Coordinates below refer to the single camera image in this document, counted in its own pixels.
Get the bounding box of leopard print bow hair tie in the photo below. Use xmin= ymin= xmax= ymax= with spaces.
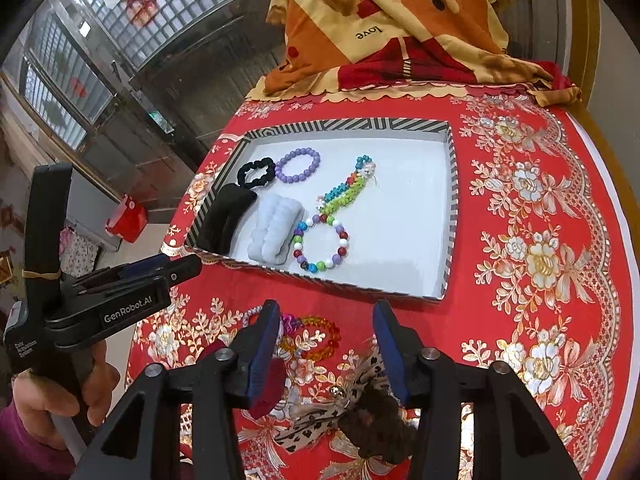
xmin=275 ymin=345 xmax=396 ymax=453

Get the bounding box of striped cardboard box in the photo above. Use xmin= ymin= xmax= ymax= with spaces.
xmin=184 ymin=116 xmax=460 ymax=302

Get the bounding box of small black scrunchie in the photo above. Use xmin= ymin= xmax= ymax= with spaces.
xmin=236 ymin=157 xmax=277 ymax=191

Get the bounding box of red box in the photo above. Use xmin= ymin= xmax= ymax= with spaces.
xmin=105 ymin=196 xmax=149 ymax=244

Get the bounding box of dark red scalloped cloth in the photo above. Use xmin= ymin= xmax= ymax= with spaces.
xmin=245 ymin=57 xmax=556 ymax=106

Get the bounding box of orange crystal bead bracelet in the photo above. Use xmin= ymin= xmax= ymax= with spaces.
xmin=277 ymin=314 xmax=342 ymax=361

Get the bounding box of orange and red printed blanket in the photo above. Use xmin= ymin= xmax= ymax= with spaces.
xmin=262 ymin=0 xmax=583 ymax=108

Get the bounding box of purple bead bracelet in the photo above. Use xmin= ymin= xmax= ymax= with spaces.
xmin=274 ymin=146 xmax=321 ymax=183

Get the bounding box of person's left forearm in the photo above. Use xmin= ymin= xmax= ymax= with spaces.
xmin=0 ymin=405 xmax=78 ymax=480

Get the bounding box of multicolour bead bracelet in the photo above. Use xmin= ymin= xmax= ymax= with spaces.
xmin=292 ymin=213 xmax=351 ymax=273

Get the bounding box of barred window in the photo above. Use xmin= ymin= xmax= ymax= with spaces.
xmin=22 ymin=10 xmax=116 ymax=151

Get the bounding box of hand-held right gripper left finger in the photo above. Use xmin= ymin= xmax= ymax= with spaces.
xmin=72 ymin=299 xmax=282 ymax=480

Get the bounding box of red paper window decoration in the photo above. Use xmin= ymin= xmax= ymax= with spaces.
xmin=125 ymin=0 xmax=154 ymax=25

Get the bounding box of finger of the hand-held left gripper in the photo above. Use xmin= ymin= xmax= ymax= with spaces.
xmin=100 ymin=254 xmax=203 ymax=295
xmin=72 ymin=253 xmax=171 ymax=288

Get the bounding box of large black hair band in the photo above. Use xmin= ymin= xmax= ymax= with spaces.
xmin=196 ymin=183 xmax=258 ymax=255

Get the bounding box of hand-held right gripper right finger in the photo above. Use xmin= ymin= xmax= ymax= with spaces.
xmin=372 ymin=299 xmax=583 ymax=480

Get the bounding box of white table underlay cloth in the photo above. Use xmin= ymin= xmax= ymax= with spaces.
xmin=567 ymin=107 xmax=632 ymax=261

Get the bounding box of light blue fluffy scrunchie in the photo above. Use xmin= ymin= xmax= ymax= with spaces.
xmin=247 ymin=195 xmax=302 ymax=264

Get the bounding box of wooden door frame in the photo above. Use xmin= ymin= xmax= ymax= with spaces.
xmin=564 ymin=0 xmax=602 ymax=92

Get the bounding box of grey panelled door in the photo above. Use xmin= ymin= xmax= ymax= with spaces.
xmin=500 ymin=0 xmax=571 ymax=63

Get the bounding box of green bead bracelet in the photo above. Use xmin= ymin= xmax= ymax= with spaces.
xmin=320 ymin=174 xmax=377 ymax=216

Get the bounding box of glass block window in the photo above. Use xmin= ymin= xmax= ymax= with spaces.
xmin=67 ymin=0 xmax=241 ymax=68

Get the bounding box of brown fluffy scrunchie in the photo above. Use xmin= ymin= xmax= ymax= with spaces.
xmin=337 ymin=385 xmax=421 ymax=465

